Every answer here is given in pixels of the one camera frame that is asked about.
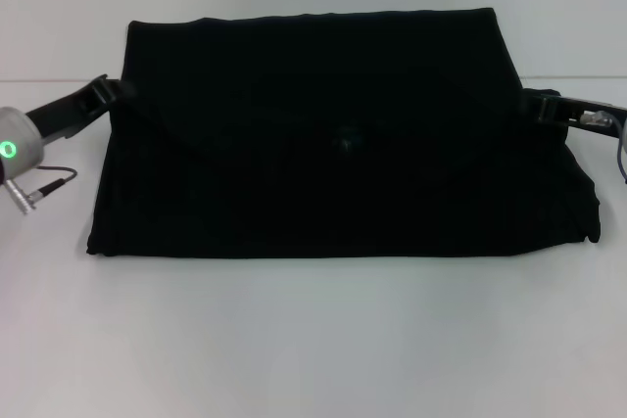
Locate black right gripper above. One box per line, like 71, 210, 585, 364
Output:
530, 89, 627, 135

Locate black shirt with FREE print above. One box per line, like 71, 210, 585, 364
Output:
85, 6, 603, 260

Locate right gripper cable with plug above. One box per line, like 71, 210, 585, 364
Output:
579, 111, 627, 182

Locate left gripper cable with plug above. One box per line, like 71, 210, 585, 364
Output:
3, 165, 80, 217

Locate gripper cable with plug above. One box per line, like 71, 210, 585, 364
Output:
3, 165, 80, 217
579, 111, 627, 182

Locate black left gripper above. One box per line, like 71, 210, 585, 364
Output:
24, 73, 137, 144

